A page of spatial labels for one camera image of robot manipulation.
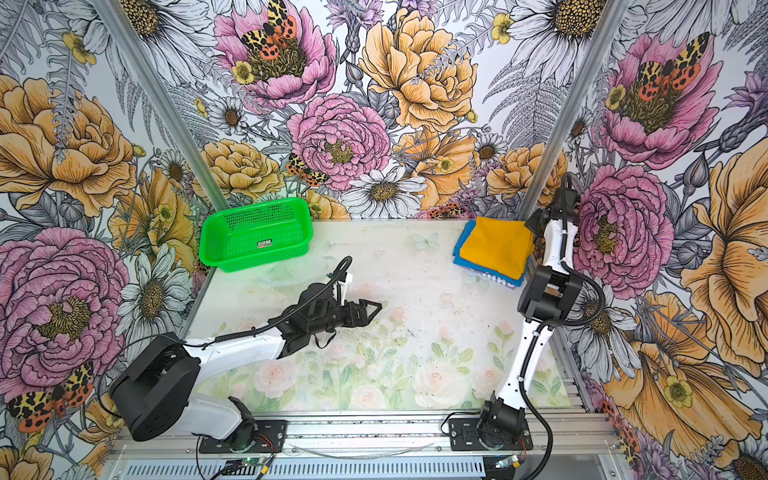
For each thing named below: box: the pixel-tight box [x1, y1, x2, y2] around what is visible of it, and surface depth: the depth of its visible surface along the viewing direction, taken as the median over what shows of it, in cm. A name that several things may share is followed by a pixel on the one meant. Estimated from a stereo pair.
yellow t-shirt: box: [459, 216, 535, 280], surface depth 107 cm
